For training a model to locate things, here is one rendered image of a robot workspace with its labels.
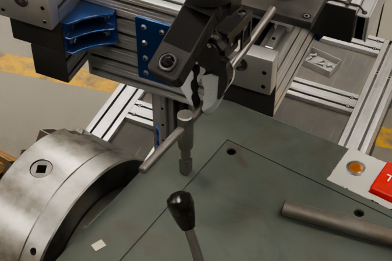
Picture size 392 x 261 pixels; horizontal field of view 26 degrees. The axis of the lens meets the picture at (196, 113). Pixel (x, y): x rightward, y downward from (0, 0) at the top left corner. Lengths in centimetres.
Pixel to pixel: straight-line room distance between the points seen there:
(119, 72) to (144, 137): 74
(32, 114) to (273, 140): 196
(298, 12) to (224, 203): 58
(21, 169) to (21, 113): 188
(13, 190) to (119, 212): 18
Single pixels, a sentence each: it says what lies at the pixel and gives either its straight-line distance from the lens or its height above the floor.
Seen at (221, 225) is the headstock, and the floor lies 125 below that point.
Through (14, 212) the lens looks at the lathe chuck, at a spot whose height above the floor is 121.
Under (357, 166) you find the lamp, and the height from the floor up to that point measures 126.
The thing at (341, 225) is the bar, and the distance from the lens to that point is 115.
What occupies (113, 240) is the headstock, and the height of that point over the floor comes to 126.
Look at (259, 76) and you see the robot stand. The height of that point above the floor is 107.
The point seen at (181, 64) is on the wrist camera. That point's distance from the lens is 103.
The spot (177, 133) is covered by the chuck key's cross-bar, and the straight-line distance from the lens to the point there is 114.
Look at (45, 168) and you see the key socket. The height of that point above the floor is 123.
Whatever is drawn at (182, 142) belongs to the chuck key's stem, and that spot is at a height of 133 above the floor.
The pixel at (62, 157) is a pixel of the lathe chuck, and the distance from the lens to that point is 128.
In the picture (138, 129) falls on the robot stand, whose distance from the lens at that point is 275.
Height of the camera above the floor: 217
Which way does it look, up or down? 45 degrees down
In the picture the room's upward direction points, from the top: straight up
